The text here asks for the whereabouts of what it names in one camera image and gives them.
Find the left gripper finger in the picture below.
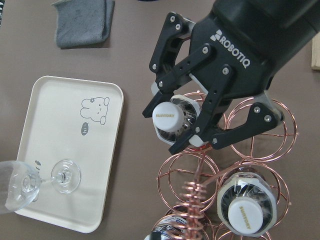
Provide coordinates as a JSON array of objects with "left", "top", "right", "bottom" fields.
[{"left": 142, "top": 12, "right": 218, "bottom": 119}]

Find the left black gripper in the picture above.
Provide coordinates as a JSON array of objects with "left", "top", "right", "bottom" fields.
[{"left": 169, "top": 0, "right": 320, "bottom": 154}]

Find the tea bottle white cap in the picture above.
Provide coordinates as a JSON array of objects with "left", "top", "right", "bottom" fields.
[{"left": 152, "top": 94, "right": 201, "bottom": 146}]

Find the grey folded cloth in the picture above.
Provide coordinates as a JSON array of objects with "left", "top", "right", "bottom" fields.
[{"left": 51, "top": 0, "right": 115, "bottom": 49}]

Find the cream serving tray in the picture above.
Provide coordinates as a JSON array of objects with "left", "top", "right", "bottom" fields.
[{"left": 17, "top": 76, "right": 124, "bottom": 233}]

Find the wine glass on tray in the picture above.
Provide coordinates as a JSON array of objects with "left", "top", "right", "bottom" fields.
[{"left": 0, "top": 159, "right": 82, "bottom": 214}]

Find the copper wire bottle basket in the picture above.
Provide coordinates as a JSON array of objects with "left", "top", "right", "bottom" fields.
[{"left": 151, "top": 99, "right": 298, "bottom": 240}]

